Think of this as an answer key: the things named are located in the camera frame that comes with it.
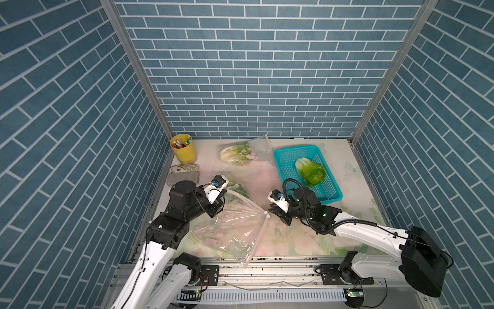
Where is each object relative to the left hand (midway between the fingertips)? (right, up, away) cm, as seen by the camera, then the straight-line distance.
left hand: (228, 190), depth 70 cm
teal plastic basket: (+46, -4, +24) cm, 52 cm away
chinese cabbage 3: (0, +14, +33) cm, 36 cm away
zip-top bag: (+4, -23, +7) cm, 25 cm away
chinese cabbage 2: (+2, -2, +13) cm, 14 cm away
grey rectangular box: (-32, +2, +29) cm, 44 cm away
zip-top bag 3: (+10, +15, +36) cm, 40 cm away
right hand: (+17, -9, +10) cm, 22 cm away
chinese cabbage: (+38, +4, +23) cm, 45 cm away
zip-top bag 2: (+6, -7, +7) cm, 12 cm away
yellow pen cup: (-30, +19, +35) cm, 50 cm away
